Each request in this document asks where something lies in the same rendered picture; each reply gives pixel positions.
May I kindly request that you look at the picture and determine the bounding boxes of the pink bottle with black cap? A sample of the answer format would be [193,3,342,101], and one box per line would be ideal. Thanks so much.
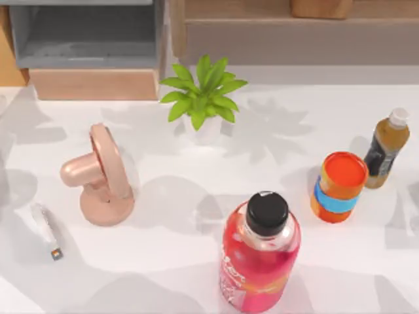
[218,190,302,314]

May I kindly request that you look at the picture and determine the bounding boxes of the orange can with blue band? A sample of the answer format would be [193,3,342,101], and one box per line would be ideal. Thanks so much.
[310,150,370,224]

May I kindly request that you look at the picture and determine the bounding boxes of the brown bottle with white cap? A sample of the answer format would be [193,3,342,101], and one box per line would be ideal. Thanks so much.
[363,107,411,190]

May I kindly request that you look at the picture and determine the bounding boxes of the pale wooden drawer front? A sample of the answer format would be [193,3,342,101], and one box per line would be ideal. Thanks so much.
[28,67,160,101]

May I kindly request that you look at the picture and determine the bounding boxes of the green plant in white pot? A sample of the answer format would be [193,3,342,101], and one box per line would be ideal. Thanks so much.
[158,54,249,146]

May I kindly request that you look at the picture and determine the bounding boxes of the pink desk fan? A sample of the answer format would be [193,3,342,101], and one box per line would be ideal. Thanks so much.
[60,123,136,226]

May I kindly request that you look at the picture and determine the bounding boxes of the wooden cupboard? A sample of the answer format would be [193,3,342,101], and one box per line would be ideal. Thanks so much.
[0,0,31,87]

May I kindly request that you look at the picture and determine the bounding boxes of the white stapler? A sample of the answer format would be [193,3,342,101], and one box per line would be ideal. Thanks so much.
[29,202,64,262]

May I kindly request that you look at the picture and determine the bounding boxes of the wooden shelf unit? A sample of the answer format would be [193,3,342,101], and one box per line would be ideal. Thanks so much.
[171,0,419,67]

